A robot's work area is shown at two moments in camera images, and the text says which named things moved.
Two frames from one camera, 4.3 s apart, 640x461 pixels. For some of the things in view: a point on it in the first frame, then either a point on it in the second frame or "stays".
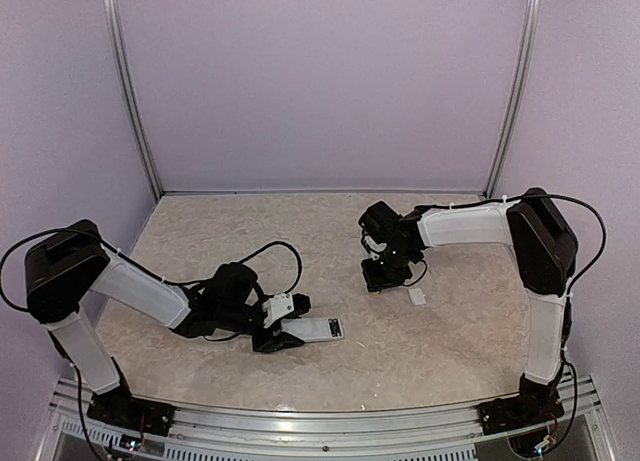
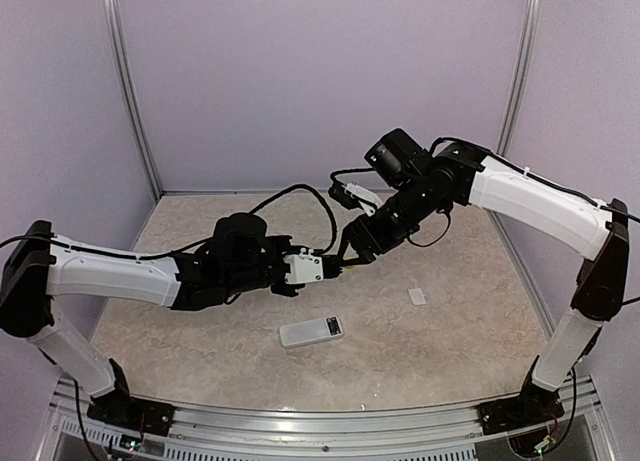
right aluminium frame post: (524, 58) stays
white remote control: (314, 328) stays
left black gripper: (269, 343) to (278, 241)
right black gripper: (375, 281) to (379, 243)
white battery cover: (417, 296) stays
